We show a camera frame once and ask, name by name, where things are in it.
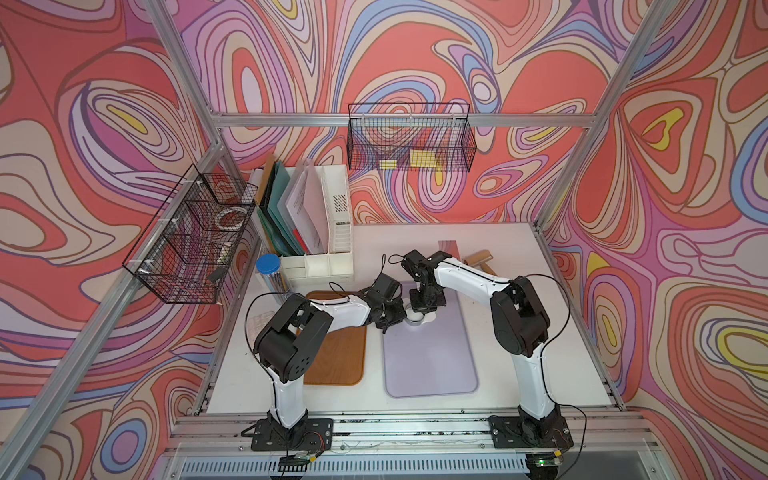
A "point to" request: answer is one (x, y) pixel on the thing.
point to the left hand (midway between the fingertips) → (409, 315)
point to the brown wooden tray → (334, 356)
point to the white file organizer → (337, 263)
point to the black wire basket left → (184, 254)
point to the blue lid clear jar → (269, 267)
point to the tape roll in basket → (225, 210)
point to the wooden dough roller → (480, 258)
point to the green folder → (276, 228)
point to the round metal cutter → (413, 317)
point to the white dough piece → (429, 317)
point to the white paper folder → (307, 207)
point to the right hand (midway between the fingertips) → (425, 318)
